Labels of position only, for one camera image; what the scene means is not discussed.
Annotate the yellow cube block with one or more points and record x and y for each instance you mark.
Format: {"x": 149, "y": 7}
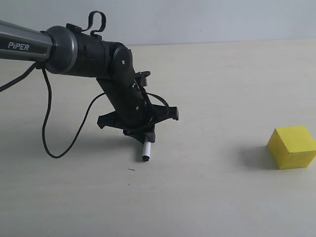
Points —
{"x": 292, "y": 147}

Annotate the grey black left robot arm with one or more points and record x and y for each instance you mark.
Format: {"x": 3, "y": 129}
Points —
{"x": 67, "y": 51}

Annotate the black and white marker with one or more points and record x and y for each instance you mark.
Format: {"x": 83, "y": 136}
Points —
{"x": 146, "y": 151}

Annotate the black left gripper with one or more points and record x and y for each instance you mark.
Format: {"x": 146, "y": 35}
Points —
{"x": 141, "y": 132}

